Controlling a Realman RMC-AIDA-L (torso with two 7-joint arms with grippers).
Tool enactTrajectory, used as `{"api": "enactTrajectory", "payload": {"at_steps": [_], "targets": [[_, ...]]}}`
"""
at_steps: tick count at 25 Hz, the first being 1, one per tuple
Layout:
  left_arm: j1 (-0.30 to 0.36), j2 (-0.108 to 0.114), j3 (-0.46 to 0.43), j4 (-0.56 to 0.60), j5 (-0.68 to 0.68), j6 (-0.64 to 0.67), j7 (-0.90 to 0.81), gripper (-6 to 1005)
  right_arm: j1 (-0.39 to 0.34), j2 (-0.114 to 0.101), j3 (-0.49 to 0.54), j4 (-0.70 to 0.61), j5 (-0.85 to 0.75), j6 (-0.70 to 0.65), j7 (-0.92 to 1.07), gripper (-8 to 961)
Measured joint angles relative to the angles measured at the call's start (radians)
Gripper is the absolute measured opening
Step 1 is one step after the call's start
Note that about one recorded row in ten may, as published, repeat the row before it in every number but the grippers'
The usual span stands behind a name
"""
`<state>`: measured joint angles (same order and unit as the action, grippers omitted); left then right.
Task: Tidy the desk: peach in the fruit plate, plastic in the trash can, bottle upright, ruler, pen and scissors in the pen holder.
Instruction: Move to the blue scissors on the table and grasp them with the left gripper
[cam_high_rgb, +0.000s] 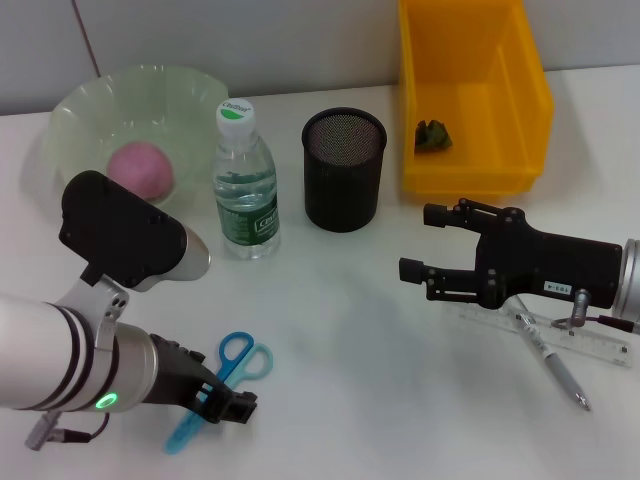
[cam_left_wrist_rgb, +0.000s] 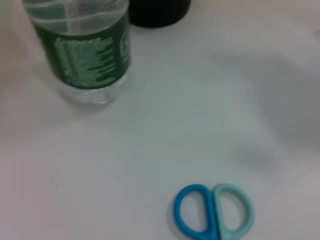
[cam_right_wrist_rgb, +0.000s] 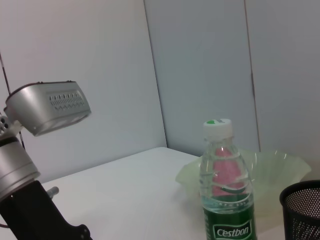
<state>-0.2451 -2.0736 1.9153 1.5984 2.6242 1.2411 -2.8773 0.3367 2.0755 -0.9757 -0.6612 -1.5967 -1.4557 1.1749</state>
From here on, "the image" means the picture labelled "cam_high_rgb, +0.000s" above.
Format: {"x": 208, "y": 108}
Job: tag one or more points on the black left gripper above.
{"x": 175, "y": 370}

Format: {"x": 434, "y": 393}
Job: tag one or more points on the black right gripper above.
{"x": 550, "y": 260}

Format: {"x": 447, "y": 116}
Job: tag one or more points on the blue scissors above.
{"x": 247, "y": 357}

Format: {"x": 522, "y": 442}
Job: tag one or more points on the green plastic wrapper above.
{"x": 432, "y": 135}

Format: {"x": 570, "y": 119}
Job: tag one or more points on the clear plastic ruler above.
{"x": 590, "y": 345}

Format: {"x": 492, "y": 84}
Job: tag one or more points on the clear green-label water bottle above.
{"x": 245, "y": 200}

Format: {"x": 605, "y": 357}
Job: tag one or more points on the pink peach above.
{"x": 142, "y": 170}

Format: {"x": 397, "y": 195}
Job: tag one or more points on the black mesh pen holder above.
{"x": 340, "y": 200}

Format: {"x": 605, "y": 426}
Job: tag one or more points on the silver white pen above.
{"x": 555, "y": 362}

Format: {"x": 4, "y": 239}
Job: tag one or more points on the translucent green fruit plate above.
{"x": 150, "y": 100}

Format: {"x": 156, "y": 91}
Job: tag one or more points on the yellow plastic bin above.
{"x": 450, "y": 75}

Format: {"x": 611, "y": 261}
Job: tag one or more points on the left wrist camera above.
{"x": 125, "y": 230}

